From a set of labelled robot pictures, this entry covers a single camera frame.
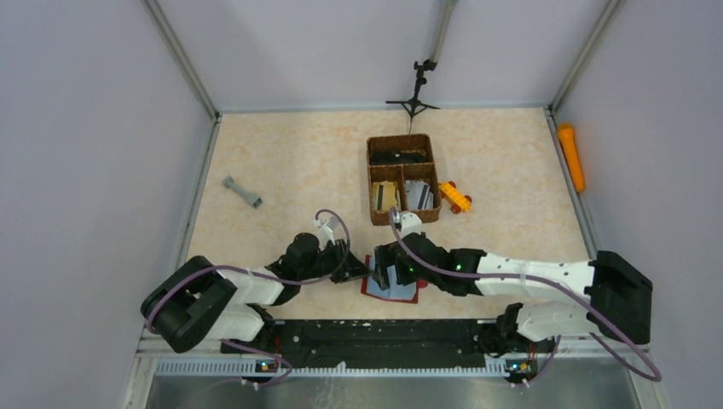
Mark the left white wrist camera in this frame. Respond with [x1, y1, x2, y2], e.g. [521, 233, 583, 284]
[315, 216, 339, 246]

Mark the black camera tripod stand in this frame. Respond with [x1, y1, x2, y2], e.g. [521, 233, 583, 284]
[385, 59, 440, 124]

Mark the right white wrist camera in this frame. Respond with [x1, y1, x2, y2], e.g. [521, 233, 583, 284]
[394, 211, 423, 239]

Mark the orange yellow toy car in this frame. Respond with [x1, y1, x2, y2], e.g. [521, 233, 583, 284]
[438, 181, 472, 214]

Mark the red leather card holder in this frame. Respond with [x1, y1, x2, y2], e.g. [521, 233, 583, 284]
[360, 264, 419, 304]

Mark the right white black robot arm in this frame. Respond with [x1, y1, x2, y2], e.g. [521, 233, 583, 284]
[372, 233, 653, 345]

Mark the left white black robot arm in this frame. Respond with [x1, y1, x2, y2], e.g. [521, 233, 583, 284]
[140, 233, 369, 354]

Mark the brown woven divided basket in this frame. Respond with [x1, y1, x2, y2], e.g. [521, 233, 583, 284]
[366, 133, 442, 226]

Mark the grey toy block bar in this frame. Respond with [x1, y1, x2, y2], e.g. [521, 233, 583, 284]
[222, 176, 263, 209]

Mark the gold cards pile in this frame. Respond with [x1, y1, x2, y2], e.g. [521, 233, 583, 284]
[371, 181, 402, 215]

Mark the black cards pile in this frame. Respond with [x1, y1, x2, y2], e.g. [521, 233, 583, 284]
[368, 150, 432, 166]

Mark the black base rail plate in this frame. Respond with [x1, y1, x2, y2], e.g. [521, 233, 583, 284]
[247, 319, 555, 369]

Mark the orange flashlight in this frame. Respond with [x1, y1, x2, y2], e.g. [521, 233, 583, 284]
[557, 123, 586, 193]

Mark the gold credit card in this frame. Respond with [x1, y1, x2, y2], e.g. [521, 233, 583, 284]
[372, 182, 397, 211]

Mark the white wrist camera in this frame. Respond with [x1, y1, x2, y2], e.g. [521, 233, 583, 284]
[394, 211, 423, 239]
[315, 216, 339, 246]

